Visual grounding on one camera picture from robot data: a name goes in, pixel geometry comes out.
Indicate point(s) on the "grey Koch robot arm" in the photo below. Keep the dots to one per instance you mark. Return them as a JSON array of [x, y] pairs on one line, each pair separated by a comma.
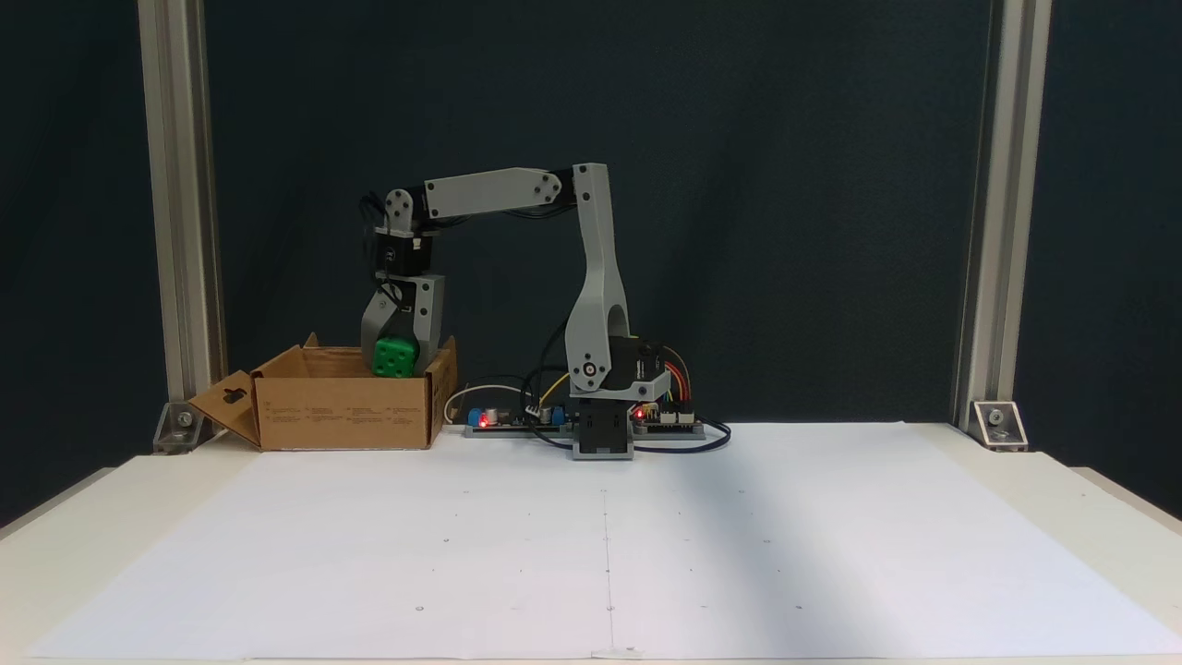
[[596, 277]]

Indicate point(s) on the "servo driver circuit board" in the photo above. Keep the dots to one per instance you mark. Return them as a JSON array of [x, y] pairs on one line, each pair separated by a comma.
[[669, 417]]

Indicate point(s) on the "aluminium frame post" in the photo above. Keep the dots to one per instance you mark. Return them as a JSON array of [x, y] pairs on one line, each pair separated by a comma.
[[180, 185], [1007, 185]]

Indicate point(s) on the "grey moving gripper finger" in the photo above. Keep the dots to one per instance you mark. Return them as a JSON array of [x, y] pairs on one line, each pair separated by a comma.
[[371, 328]]

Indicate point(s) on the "brown cardboard box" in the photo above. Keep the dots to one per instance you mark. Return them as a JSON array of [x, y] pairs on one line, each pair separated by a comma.
[[351, 416]]

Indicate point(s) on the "green dice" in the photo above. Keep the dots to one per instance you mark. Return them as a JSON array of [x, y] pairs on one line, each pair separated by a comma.
[[395, 358]]

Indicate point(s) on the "metal corner bracket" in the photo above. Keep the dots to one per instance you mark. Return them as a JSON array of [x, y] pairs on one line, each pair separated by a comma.
[[183, 427], [999, 425]]

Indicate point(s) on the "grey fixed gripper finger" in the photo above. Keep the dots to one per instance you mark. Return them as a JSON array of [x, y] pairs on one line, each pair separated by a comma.
[[428, 344]]

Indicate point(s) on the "white paper sheet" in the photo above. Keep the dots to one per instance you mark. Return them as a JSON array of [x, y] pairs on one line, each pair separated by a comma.
[[369, 554]]

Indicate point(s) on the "blue power converter board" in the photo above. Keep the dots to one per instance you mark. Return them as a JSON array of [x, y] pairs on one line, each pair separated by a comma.
[[503, 420]]

